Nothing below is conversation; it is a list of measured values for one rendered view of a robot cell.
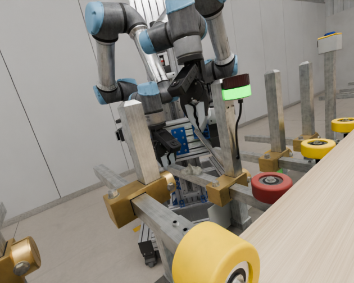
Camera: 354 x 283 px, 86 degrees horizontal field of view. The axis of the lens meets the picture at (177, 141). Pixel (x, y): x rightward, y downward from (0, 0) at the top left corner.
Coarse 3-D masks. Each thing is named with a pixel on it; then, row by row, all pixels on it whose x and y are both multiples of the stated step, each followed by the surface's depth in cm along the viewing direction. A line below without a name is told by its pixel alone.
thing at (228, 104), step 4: (232, 76) 42; (248, 84) 43; (228, 88) 43; (232, 88) 43; (248, 96) 45; (224, 100) 47; (228, 100) 46; (232, 100) 45; (240, 100) 45; (224, 104) 47; (228, 104) 48; (232, 104) 48; (240, 104) 45; (228, 108) 48; (232, 108) 49; (240, 108) 46; (240, 112) 46; (236, 124) 48; (236, 128) 49; (236, 132) 49; (236, 136) 50; (236, 140) 50; (236, 144) 51
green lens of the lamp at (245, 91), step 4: (236, 88) 42; (240, 88) 42; (244, 88) 42; (248, 88) 43; (224, 92) 45; (228, 92) 44; (232, 92) 43; (236, 92) 42; (240, 92) 42; (244, 92) 42; (248, 92) 43; (224, 96) 46; (228, 96) 44; (232, 96) 43; (236, 96) 43; (240, 96) 43; (244, 96) 43
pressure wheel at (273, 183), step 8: (256, 176) 43; (264, 176) 43; (272, 176) 42; (280, 176) 41; (288, 176) 41; (256, 184) 40; (264, 184) 40; (272, 184) 40; (280, 184) 38; (288, 184) 38; (256, 192) 40; (264, 192) 38; (272, 192) 37; (280, 192) 37; (264, 200) 39; (272, 200) 38
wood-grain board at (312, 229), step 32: (320, 160) 46; (352, 160) 42; (288, 192) 36; (320, 192) 35; (352, 192) 33; (256, 224) 30; (288, 224) 29; (320, 224) 28; (352, 224) 27; (288, 256) 24; (320, 256) 23; (352, 256) 22
